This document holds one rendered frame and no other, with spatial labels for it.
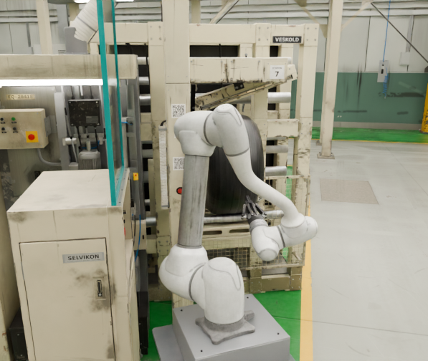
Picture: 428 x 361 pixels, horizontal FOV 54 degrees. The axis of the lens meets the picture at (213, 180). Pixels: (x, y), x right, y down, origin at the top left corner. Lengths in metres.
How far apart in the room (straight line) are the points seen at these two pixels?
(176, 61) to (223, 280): 1.20
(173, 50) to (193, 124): 0.71
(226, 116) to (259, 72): 1.09
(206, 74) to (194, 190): 1.04
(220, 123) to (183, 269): 0.59
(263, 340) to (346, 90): 10.18
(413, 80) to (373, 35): 1.49
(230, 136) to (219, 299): 0.60
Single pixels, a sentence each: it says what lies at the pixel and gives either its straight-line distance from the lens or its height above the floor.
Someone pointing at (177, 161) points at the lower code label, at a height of 1.23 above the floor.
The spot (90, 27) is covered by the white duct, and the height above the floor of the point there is 1.94.
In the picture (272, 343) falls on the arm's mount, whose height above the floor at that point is 0.78.
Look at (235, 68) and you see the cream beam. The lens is 2.58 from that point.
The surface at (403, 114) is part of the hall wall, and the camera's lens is 11.80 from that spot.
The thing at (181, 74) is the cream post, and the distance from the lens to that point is 2.28.
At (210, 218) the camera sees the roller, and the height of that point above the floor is 0.91.
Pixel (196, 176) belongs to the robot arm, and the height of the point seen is 1.33.
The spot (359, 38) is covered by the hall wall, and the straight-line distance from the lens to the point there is 11.60.
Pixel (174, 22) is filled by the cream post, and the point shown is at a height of 1.95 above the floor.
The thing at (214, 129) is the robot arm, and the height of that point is 1.53.
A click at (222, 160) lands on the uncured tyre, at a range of 2.17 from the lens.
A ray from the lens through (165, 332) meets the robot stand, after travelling 1.93.
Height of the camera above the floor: 1.79
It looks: 16 degrees down
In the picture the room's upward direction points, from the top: straight up
